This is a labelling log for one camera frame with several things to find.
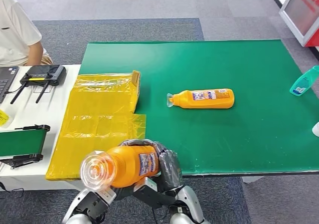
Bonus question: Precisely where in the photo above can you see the teal plastic bottle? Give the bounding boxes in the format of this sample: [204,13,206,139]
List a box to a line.
[289,65,319,97]

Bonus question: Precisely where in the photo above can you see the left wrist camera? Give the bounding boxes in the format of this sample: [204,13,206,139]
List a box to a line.
[79,187,117,218]

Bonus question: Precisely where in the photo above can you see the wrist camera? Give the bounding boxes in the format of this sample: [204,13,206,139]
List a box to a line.
[79,187,117,218]
[133,177,181,211]

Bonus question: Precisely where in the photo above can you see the yellow sticker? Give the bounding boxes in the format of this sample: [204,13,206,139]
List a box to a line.
[0,109,11,128]

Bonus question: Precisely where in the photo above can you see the orange bottle with clear cap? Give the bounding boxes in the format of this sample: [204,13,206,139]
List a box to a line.
[166,88,235,110]
[80,145,160,192]

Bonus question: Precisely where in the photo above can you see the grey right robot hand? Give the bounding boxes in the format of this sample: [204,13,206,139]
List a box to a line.
[119,139,184,192]

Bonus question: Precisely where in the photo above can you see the black remote controller with antennas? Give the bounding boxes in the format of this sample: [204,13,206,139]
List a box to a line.
[10,64,67,104]

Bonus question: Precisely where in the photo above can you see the green table mat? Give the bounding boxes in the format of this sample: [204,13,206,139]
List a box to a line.
[79,39,319,177]

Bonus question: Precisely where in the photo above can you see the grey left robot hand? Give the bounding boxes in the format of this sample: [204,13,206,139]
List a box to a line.
[109,183,136,200]

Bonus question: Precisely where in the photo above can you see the dark laptop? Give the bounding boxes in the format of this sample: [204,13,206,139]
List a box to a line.
[0,66,20,104]

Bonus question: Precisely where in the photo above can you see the small green belt conveyor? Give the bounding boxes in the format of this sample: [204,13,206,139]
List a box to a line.
[0,124,51,169]

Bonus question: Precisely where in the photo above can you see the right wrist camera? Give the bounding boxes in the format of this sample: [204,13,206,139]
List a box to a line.
[133,177,181,211]

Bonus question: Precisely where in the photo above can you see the white framed sign stand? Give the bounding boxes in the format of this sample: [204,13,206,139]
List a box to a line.
[278,0,319,47]

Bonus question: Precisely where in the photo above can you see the black floor cable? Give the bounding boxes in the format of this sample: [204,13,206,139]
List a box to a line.
[0,182,25,199]

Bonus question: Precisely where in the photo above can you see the person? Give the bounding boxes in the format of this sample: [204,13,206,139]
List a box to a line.
[0,0,53,67]

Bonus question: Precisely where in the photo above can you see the yellow plastic wrapped cardboard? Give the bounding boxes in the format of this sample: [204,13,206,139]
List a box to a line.
[45,71,147,181]

